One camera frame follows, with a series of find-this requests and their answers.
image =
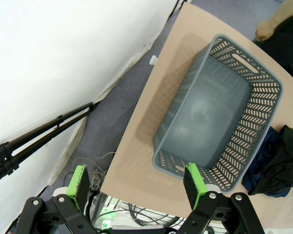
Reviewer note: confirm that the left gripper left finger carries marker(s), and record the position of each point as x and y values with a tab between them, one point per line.
78	187

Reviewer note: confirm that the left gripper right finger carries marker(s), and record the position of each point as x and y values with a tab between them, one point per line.
194	185

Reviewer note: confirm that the black garment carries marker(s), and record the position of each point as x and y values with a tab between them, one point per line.
283	158

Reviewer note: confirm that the person's right forearm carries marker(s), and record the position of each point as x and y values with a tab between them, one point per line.
284	12

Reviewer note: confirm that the person's right hand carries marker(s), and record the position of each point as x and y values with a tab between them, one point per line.
265	30

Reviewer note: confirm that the white box with green light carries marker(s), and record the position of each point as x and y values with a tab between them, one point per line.
107	220

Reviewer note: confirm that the black tripod legs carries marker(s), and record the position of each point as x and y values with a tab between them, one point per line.
39	131

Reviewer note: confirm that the navy blue shorts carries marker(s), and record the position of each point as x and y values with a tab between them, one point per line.
261	165

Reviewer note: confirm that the grey plastic woven basket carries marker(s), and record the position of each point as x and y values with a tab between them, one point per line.
210	117

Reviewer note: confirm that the white table foot cap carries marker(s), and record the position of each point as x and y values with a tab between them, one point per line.
153	60

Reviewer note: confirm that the white fabric backdrop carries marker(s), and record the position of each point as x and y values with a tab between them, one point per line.
63	48

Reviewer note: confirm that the person in black t-shirt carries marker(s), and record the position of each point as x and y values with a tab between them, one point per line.
290	53

